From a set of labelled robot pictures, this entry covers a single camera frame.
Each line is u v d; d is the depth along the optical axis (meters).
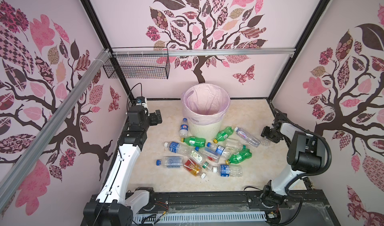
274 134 0.80
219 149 0.87
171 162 0.82
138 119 0.54
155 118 0.68
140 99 0.63
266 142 0.90
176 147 0.89
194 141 0.90
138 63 0.95
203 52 0.94
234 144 0.90
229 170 0.79
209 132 0.87
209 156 0.86
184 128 0.97
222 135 0.93
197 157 0.83
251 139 0.93
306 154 0.49
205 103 1.00
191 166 0.81
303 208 0.71
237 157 0.83
